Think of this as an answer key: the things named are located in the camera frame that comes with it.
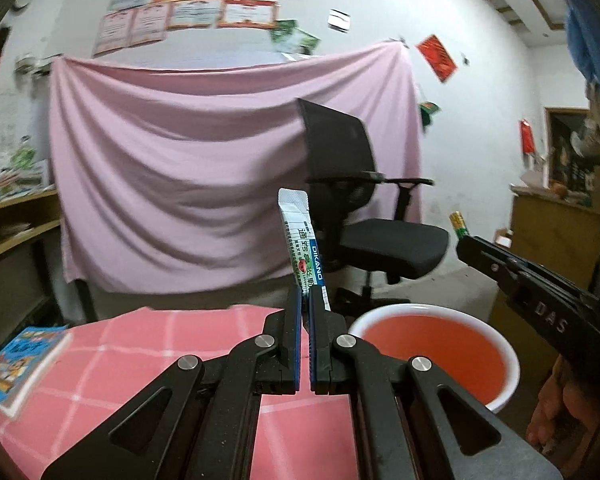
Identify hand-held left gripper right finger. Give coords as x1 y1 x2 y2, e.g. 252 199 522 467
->
309 285 563 480

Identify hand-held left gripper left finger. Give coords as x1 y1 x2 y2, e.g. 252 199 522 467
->
40 285 303 480

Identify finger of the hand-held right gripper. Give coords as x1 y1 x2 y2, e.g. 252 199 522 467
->
456 235 530 289

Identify red bucket with white rim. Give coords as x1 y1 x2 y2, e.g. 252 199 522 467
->
347 304 521 413

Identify green white sachet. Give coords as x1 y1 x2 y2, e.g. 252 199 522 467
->
278 188 332 313

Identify person's right hand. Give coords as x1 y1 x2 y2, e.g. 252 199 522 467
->
526 354 600 462

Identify wooden cabinet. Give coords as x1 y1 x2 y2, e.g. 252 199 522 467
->
490 185 600 331

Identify black office chair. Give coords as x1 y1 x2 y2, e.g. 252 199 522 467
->
296 98 451 306

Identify red hanging ornament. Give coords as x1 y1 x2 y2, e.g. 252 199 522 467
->
519 119 537 155

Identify pink checked tablecloth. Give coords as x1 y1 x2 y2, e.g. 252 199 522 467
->
0 305 361 480

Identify pink hanging sheet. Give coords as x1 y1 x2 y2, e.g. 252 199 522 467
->
47 42 426 293

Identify blue cloth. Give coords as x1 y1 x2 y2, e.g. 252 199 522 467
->
552 0 600 126

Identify blue illustrated book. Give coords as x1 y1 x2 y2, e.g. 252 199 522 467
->
0 325 73 418

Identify green photo prints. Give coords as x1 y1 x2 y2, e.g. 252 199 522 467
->
271 20 321 58

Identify wooden shelf desk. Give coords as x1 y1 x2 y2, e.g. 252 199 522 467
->
0 189 63 266

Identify stack of books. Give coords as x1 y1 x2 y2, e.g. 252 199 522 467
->
0 147 51 198

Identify red diamond wall paper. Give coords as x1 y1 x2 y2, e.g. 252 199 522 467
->
416 35 458 83

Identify group of wall certificates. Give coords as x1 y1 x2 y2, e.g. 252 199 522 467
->
91 0 317 58

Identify wire wall shelf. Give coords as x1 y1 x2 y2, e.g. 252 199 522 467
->
15 54 63 77

